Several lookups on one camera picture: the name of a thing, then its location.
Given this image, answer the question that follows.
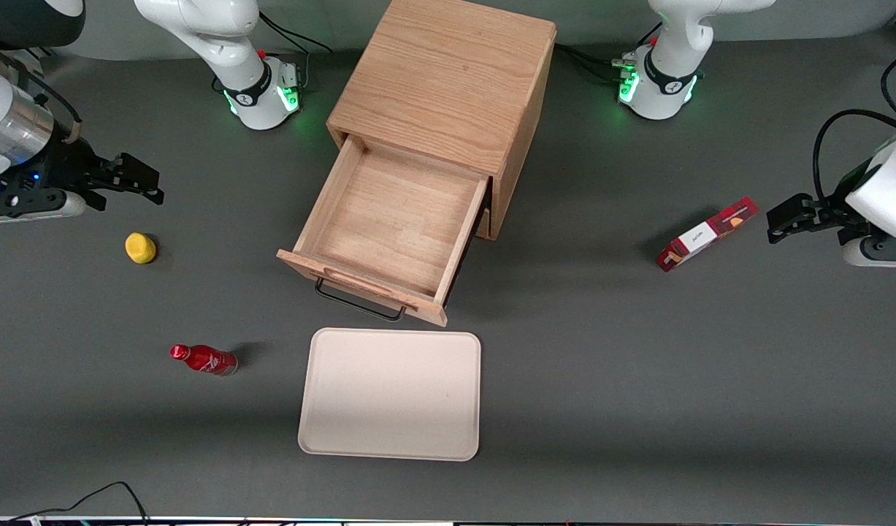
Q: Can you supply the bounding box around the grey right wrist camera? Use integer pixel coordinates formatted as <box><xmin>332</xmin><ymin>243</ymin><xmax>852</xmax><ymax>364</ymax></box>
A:
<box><xmin>0</xmin><ymin>188</ymin><xmax>88</xmax><ymax>226</ymax></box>

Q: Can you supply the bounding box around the red white snack box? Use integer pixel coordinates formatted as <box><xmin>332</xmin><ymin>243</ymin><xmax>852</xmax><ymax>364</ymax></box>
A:
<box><xmin>656</xmin><ymin>197</ymin><xmax>759</xmax><ymax>272</ymax></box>

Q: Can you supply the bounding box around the black metal drawer handle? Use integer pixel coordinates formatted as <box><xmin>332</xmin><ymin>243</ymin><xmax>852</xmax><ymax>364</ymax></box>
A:
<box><xmin>315</xmin><ymin>278</ymin><xmax>407</xmax><ymax>322</ymax></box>

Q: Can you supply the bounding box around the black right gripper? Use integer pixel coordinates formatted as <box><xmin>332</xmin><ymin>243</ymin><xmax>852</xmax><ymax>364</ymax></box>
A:
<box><xmin>20</xmin><ymin>135</ymin><xmax>165</xmax><ymax>213</ymax></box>

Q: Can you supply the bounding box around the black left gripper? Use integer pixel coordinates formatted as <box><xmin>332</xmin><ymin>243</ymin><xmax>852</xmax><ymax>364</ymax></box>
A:
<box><xmin>767</xmin><ymin>193</ymin><xmax>870</xmax><ymax>246</ymax></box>

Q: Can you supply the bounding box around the light wooden cabinet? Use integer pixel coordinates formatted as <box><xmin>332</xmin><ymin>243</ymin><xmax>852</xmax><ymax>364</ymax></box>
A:
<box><xmin>326</xmin><ymin>0</ymin><xmax>558</xmax><ymax>242</ymax></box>

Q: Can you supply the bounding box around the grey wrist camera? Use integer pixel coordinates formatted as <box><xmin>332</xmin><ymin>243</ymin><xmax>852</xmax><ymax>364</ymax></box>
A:
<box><xmin>842</xmin><ymin>235</ymin><xmax>896</xmax><ymax>268</ymax></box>
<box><xmin>0</xmin><ymin>188</ymin><xmax>88</xmax><ymax>226</ymax></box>

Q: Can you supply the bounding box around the yellow lemon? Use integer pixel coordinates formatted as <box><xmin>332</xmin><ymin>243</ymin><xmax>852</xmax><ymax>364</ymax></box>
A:
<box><xmin>125</xmin><ymin>232</ymin><xmax>158</xmax><ymax>264</ymax></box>

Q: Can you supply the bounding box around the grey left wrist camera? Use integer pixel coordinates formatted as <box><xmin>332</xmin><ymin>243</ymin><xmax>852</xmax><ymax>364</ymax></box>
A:
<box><xmin>842</xmin><ymin>235</ymin><xmax>896</xmax><ymax>268</ymax></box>

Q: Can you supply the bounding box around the red soda bottle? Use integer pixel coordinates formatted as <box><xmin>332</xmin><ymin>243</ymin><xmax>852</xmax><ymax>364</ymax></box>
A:
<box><xmin>169</xmin><ymin>344</ymin><xmax>239</xmax><ymax>377</ymax></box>

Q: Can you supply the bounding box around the beige plastic tray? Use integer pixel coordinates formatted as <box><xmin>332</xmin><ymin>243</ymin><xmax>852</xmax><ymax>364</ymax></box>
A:
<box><xmin>298</xmin><ymin>327</ymin><xmax>482</xmax><ymax>462</ymax></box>

